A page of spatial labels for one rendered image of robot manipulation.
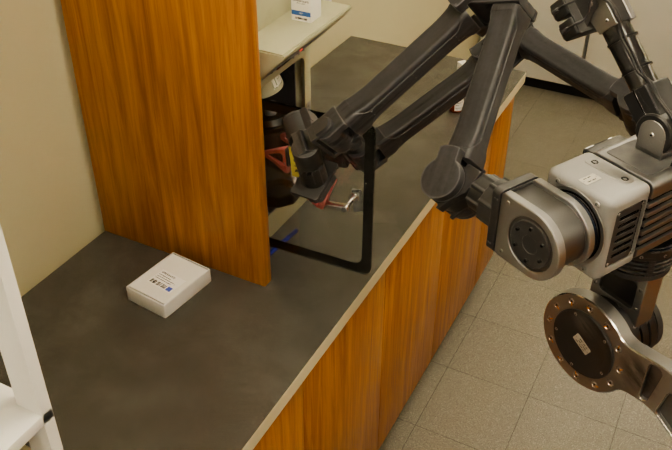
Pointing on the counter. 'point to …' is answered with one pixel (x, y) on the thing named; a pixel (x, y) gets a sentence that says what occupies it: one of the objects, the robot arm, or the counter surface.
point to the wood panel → (172, 97)
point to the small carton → (306, 4)
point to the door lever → (342, 203)
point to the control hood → (294, 35)
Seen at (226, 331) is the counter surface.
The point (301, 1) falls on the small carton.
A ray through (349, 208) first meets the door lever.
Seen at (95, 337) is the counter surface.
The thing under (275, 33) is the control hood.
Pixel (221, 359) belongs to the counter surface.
